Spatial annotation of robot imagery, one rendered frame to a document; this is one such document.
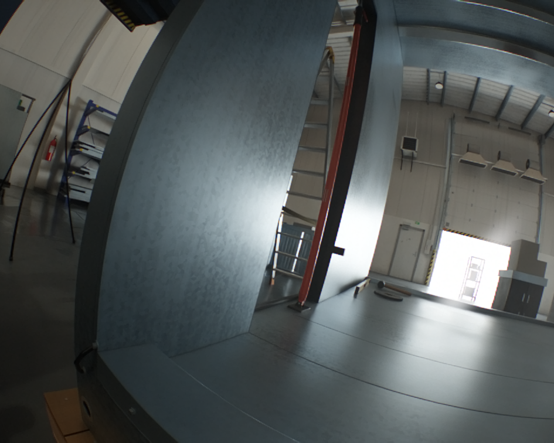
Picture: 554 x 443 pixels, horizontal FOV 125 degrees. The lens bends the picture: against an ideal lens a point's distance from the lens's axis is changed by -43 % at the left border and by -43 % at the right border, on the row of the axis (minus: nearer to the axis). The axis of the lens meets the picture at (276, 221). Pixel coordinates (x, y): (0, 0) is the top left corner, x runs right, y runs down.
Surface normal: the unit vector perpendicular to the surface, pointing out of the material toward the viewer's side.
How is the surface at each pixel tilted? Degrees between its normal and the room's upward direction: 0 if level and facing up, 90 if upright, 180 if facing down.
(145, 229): 90
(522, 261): 90
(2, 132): 78
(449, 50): 180
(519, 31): 180
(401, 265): 90
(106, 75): 90
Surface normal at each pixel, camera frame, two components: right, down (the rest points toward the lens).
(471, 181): -0.46, -0.15
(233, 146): 0.85, 0.22
